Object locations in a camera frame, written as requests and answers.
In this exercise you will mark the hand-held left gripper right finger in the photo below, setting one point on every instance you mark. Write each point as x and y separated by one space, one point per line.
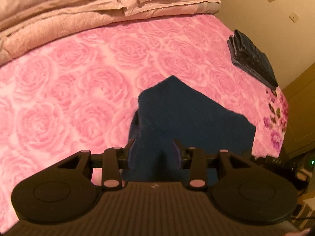
177 155

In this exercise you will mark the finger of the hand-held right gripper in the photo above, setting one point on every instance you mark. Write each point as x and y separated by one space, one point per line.
273 163

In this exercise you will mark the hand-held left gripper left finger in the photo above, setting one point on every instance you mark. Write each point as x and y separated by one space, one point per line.
131 151

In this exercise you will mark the navy knit garment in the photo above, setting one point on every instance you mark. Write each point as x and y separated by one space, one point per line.
187 113

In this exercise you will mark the navy ribbed turtleneck sweater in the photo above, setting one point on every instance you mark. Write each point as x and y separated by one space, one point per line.
253 59

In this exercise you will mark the wooden door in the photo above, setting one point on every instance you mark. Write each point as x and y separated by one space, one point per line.
301 113

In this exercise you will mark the pink floral blanket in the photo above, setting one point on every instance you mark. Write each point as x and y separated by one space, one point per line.
73 91

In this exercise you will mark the pink fuzzy folded blanket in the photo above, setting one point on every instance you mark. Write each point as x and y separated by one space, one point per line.
49 27

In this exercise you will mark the white wall switch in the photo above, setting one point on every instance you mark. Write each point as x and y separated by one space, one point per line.
294 17

